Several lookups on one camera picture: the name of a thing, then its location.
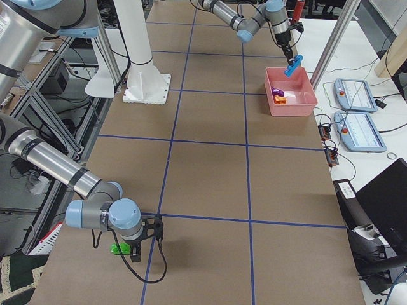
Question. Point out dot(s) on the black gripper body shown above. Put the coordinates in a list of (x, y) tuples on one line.
[(282, 40), (135, 246)]

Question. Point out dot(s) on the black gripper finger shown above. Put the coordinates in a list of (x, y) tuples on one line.
[(288, 54), (135, 254)]

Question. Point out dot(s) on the green toy block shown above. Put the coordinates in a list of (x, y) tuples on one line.
[(121, 248)]

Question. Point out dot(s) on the long blue toy block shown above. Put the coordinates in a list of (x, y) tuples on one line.
[(293, 65)]

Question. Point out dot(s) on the purple toy block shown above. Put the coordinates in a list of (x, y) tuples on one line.
[(277, 92)]

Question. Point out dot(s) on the orange toy block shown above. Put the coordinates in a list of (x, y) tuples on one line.
[(279, 100)]

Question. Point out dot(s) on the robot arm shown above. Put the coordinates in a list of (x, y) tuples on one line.
[(205, 197), (24, 24)]

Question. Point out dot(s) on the pink plastic box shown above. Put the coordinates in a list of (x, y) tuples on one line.
[(298, 91)]

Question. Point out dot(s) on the red cylinder bottle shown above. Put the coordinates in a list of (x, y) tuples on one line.
[(298, 9)]

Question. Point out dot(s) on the grey teach pendant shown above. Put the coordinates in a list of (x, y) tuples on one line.
[(358, 133), (354, 95)]

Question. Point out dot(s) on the grey usb hub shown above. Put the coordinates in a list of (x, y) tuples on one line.
[(324, 132), (331, 156)]

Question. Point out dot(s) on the white paper roll sheet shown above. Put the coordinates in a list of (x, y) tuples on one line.
[(101, 84)]

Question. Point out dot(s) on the black laptop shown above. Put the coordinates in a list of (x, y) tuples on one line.
[(384, 201)]

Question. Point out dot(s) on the aluminium frame post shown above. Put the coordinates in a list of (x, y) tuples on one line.
[(339, 29)]

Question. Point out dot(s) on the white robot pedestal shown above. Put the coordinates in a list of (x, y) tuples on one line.
[(145, 83)]

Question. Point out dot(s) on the black camera stand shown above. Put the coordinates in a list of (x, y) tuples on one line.
[(379, 262)]

